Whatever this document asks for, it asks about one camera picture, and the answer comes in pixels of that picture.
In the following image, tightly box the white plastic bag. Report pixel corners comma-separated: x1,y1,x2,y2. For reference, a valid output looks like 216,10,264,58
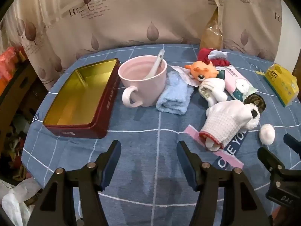
0,179,41,226

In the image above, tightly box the flower print paper napkin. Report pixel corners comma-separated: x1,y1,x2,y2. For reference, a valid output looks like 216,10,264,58
170,65,200,87

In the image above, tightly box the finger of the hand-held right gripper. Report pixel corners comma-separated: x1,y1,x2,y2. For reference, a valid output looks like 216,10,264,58
283,134,301,157
257,147,286,177

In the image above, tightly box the pile of colourful clutter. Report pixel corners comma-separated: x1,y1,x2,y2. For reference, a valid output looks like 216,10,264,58
5,113,32,172

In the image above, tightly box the pink mug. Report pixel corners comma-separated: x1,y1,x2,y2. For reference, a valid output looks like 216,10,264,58
118,55,168,107

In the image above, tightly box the white ceramic spoon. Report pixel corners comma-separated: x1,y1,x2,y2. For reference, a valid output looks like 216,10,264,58
143,49,165,79

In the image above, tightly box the dark red tin box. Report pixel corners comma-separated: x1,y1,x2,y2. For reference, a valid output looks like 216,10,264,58
42,58,121,139

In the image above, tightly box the pink and green tissue pack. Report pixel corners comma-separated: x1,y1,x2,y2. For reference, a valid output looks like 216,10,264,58
217,65,258,102

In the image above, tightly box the orange plastic bag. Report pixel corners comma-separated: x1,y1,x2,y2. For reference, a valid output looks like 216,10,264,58
0,47,26,90

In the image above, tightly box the white fluffy pompom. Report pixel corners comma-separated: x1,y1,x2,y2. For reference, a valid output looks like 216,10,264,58
259,124,275,146

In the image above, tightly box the red and grey sock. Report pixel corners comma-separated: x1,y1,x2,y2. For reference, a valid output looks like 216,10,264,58
197,48,231,67

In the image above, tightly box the blue checked bed sheet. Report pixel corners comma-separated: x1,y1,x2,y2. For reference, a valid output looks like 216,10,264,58
22,44,301,226

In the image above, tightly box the white sock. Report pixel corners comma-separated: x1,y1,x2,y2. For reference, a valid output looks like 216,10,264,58
198,78,228,107

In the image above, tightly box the dark patterned cloth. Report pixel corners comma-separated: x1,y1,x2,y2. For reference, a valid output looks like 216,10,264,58
243,94,267,113

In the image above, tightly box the yellow tissue pack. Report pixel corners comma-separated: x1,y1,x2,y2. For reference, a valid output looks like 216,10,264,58
265,63,297,108

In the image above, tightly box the orange plush toy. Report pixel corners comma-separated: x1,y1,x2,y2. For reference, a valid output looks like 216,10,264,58
184,61,220,82

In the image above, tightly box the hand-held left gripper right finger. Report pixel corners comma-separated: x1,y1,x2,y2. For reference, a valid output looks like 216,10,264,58
176,141,271,226

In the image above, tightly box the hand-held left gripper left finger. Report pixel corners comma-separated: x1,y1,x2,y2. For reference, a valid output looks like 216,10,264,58
27,140,122,226

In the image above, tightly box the light blue folded towel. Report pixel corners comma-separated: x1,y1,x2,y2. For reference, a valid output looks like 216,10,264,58
156,71,194,115

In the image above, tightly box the beige leaf print curtain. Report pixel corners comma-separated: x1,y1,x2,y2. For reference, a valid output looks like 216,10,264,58
0,0,283,95

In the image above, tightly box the clear plastic bag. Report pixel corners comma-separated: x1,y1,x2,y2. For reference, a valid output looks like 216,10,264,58
200,0,224,50

